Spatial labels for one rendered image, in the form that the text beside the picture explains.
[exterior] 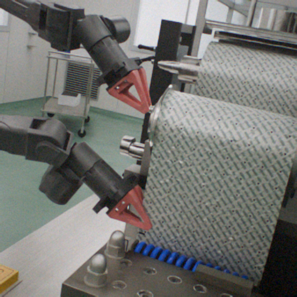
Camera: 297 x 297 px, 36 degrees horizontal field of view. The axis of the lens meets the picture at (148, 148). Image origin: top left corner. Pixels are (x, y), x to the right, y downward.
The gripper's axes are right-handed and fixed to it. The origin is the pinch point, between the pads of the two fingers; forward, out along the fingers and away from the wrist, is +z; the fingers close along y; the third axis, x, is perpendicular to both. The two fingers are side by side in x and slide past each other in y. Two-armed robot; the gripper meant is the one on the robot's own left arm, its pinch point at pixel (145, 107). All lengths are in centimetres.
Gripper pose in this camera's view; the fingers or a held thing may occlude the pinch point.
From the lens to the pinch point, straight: 85.3
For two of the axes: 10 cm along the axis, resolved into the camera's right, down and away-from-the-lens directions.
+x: 7.4, -5.3, -4.2
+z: 5.8, 8.1, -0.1
